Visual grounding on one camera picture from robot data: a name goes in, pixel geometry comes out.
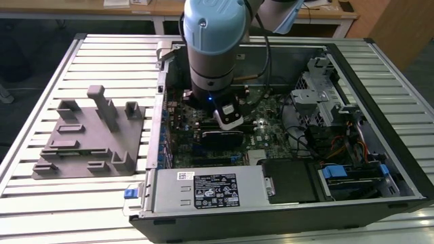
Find black RAM slot bank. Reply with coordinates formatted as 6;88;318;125
199;120;255;133
234;85;251;99

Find black graphics card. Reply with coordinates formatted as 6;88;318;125
201;129;245;148

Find green motherboard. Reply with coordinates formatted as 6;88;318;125
162;86;295;170

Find silver chipset heatsink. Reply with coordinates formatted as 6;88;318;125
247;149;269;165

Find silver drive cage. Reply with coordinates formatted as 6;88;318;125
290;57;353;128

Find silver power supply unit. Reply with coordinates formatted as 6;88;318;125
145;166;274;214

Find grey parts rack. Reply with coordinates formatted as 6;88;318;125
30;85;147;180

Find black plastic shroud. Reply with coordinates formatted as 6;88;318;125
261;157;322;204

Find green RAM stick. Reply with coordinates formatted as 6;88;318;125
56;149;94;155

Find wooden desk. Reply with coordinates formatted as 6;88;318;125
20;0;361;36

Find blue disk carrier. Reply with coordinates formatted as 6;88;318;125
321;164;348;180

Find black PC case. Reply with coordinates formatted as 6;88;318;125
129;37;434;244

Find grey stand foot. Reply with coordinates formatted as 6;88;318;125
0;82;15;104

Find wooden cabinet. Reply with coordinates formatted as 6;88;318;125
368;0;434;73

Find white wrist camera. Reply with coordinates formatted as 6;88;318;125
213;101;245;131

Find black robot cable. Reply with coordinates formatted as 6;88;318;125
249;7;274;96

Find black case cable bundle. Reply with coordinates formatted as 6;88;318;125
285;96;326;163

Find coloured power wires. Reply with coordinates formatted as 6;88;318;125
330;120;370;165

